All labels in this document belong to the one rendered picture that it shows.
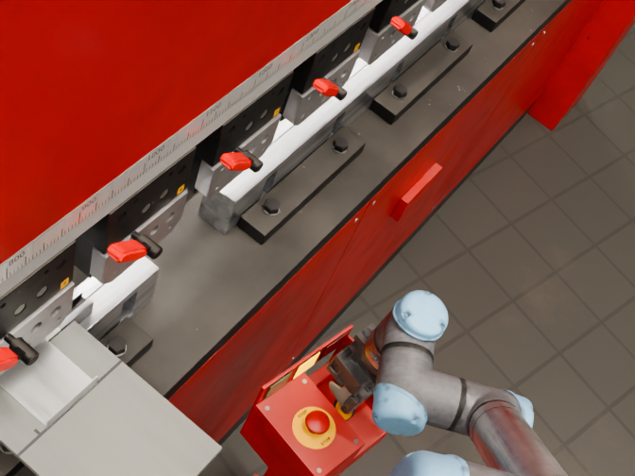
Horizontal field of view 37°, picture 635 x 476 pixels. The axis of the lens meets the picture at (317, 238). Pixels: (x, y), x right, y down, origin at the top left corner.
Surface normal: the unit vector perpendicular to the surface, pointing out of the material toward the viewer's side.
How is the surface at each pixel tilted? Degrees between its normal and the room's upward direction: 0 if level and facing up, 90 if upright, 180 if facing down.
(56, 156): 90
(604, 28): 90
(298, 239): 0
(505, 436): 60
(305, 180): 0
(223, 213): 90
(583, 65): 90
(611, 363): 0
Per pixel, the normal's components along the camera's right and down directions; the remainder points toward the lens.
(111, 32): 0.77, 0.61
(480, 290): 0.26, -0.56
